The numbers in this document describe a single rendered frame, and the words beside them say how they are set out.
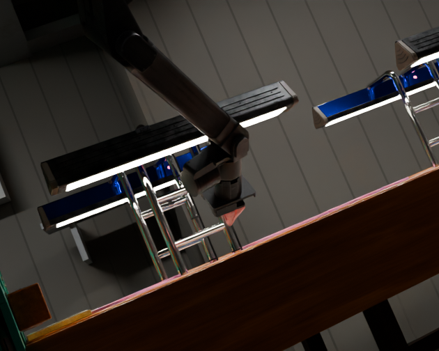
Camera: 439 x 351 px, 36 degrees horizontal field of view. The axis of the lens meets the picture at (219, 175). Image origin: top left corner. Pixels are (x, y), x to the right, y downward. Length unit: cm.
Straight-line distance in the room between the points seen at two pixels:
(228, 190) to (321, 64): 234
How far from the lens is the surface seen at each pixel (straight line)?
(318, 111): 234
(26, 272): 405
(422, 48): 188
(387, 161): 365
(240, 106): 162
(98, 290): 401
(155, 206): 169
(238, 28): 363
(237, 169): 136
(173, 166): 197
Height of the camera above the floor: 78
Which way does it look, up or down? 6 degrees up
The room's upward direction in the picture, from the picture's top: 23 degrees counter-clockwise
